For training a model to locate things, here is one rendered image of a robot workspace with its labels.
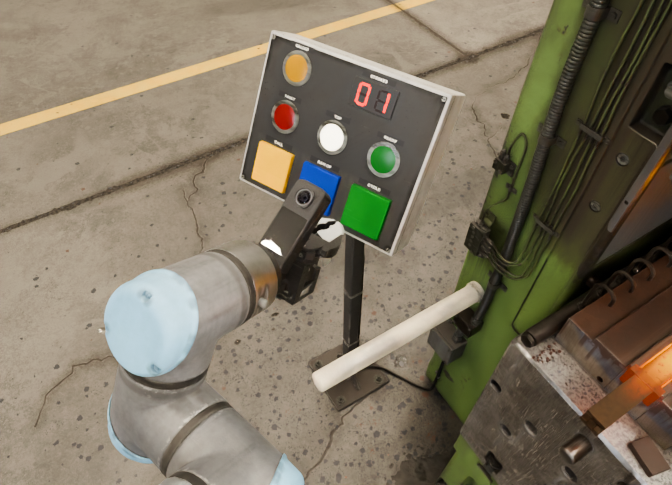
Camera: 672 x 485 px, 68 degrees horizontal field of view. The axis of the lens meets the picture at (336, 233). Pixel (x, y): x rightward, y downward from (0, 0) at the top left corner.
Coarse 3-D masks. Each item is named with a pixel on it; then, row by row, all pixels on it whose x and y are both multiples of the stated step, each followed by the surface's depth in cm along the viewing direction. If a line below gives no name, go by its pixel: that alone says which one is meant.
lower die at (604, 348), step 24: (624, 288) 78; (648, 288) 78; (600, 312) 75; (624, 312) 75; (648, 312) 74; (576, 336) 75; (600, 336) 72; (624, 336) 72; (648, 336) 72; (576, 360) 77; (600, 360) 73; (624, 360) 69; (600, 384) 75; (648, 408) 68; (648, 432) 70
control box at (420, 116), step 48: (288, 48) 85; (336, 48) 88; (288, 96) 87; (336, 96) 82; (384, 96) 78; (432, 96) 75; (288, 144) 89; (384, 144) 80; (432, 144) 77; (288, 192) 92; (384, 192) 82; (384, 240) 84
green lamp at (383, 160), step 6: (378, 150) 81; (384, 150) 80; (390, 150) 80; (372, 156) 82; (378, 156) 81; (384, 156) 80; (390, 156) 80; (372, 162) 82; (378, 162) 81; (384, 162) 81; (390, 162) 80; (378, 168) 81; (384, 168) 81; (390, 168) 80
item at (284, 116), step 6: (276, 108) 88; (282, 108) 88; (288, 108) 87; (276, 114) 88; (282, 114) 88; (288, 114) 87; (294, 114) 87; (276, 120) 89; (282, 120) 88; (288, 120) 88; (294, 120) 87; (282, 126) 88; (288, 126) 88
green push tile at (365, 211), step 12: (360, 192) 84; (372, 192) 83; (348, 204) 85; (360, 204) 84; (372, 204) 83; (384, 204) 82; (348, 216) 86; (360, 216) 85; (372, 216) 84; (384, 216) 83; (360, 228) 85; (372, 228) 84
